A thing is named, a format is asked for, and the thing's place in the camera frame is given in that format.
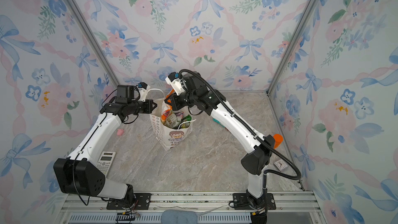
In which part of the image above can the orange Fox's candy packet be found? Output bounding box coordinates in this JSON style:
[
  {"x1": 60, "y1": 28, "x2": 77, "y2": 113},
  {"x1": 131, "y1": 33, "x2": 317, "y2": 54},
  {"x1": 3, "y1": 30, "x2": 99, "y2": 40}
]
[{"x1": 160, "y1": 89, "x2": 175, "y2": 123}]

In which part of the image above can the purple Fox's candy packet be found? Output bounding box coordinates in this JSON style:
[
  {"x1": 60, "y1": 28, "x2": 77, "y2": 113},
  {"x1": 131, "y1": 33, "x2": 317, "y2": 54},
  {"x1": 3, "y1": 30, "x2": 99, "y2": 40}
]
[{"x1": 164, "y1": 112, "x2": 184, "y2": 129}]

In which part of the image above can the green Fox's spring tea packet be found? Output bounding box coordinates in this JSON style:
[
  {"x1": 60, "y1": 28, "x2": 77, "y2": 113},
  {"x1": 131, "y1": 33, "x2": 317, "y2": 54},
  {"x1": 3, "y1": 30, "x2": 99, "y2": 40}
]
[{"x1": 179, "y1": 115, "x2": 192, "y2": 129}]

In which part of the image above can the white printed paper bag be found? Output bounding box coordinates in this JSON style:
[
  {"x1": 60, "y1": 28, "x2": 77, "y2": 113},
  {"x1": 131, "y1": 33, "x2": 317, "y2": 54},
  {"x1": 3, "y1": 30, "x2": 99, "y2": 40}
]
[{"x1": 149, "y1": 90, "x2": 195, "y2": 151}]

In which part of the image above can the teal snack packet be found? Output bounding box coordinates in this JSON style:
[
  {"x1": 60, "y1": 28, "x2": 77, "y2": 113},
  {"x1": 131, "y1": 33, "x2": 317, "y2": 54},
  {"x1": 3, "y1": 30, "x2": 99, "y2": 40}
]
[{"x1": 213, "y1": 118, "x2": 226, "y2": 128}]

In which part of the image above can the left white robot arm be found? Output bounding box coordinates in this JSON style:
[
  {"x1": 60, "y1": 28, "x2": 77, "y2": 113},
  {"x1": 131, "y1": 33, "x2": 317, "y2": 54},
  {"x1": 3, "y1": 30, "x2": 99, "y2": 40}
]
[{"x1": 53, "y1": 100, "x2": 157, "y2": 208}]

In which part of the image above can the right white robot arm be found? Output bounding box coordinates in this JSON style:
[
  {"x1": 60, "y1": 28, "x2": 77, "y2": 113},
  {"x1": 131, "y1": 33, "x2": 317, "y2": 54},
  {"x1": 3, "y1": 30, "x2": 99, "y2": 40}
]
[{"x1": 164, "y1": 71, "x2": 273, "y2": 209}]

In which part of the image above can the white calculator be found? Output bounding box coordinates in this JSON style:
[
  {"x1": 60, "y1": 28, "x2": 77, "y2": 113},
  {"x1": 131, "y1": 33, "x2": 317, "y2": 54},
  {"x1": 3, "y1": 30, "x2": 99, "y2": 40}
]
[{"x1": 96, "y1": 151, "x2": 116, "y2": 177}]

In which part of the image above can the orange bottle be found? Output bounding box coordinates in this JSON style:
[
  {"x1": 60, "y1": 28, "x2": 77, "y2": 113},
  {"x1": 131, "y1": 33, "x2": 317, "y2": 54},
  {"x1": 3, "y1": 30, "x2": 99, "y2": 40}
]
[{"x1": 273, "y1": 134, "x2": 284, "y2": 149}]

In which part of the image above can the blue grey cloth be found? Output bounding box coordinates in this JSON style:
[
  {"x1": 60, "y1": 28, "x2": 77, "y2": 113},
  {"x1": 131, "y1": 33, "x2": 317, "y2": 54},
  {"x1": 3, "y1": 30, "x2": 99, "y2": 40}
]
[{"x1": 161, "y1": 209, "x2": 198, "y2": 224}]

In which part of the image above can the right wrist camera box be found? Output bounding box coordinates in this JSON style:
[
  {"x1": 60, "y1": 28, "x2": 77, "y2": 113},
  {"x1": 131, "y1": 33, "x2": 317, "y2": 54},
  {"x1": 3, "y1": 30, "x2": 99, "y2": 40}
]
[{"x1": 165, "y1": 72, "x2": 186, "y2": 95}]

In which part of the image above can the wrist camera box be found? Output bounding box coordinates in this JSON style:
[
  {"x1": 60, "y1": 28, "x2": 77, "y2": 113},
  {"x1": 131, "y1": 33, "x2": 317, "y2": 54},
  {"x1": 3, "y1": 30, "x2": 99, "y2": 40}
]
[
  {"x1": 115, "y1": 82, "x2": 151, "y2": 104},
  {"x1": 165, "y1": 72, "x2": 186, "y2": 95}
]

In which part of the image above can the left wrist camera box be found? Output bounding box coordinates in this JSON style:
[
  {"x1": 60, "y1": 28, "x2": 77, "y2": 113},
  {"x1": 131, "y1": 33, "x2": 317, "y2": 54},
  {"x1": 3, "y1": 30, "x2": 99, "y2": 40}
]
[{"x1": 115, "y1": 82, "x2": 151, "y2": 104}]

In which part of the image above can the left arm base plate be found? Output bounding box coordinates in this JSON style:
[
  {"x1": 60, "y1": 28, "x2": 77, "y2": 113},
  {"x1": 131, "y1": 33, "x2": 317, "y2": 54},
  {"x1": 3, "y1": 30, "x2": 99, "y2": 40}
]
[{"x1": 106, "y1": 192, "x2": 152, "y2": 211}]

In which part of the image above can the black corrugated cable conduit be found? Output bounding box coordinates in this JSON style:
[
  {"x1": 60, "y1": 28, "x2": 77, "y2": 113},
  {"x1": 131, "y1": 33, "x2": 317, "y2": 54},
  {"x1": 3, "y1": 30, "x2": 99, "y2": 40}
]
[{"x1": 178, "y1": 68, "x2": 302, "y2": 180}]

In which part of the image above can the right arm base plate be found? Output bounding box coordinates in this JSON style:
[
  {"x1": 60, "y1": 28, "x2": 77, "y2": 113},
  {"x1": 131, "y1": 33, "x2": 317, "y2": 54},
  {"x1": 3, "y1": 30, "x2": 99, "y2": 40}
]
[{"x1": 230, "y1": 192, "x2": 276, "y2": 211}]

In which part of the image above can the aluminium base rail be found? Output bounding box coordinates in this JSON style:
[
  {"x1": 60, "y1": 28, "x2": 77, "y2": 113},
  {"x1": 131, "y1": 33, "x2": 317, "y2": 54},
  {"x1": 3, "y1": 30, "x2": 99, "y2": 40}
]
[{"x1": 55, "y1": 191, "x2": 326, "y2": 224}]

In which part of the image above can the aluminium frame corner post left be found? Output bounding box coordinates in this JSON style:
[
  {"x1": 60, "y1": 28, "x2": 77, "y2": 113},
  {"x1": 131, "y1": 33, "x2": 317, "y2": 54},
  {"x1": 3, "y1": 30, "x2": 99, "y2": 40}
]
[{"x1": 64, "y1": 0, "x2": 119, "y2": 85}]

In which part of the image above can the aluminium frame corner post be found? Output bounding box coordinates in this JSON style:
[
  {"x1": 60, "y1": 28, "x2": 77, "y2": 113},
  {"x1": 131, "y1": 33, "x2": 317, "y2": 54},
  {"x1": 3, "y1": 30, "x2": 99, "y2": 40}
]
[
  {"x1": 266, "y1": 0, "x2": 319, "y2": 97},
  {"x1": 64, "y1": 0, "x2": 119, "y2": 85}
]

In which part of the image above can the aluminium frame corner post right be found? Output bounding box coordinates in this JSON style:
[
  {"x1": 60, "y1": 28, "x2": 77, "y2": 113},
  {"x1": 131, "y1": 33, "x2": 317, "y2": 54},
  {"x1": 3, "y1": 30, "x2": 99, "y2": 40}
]
[{"x1": 266, "y1": 0, "x2": 319, "y2": 97}]

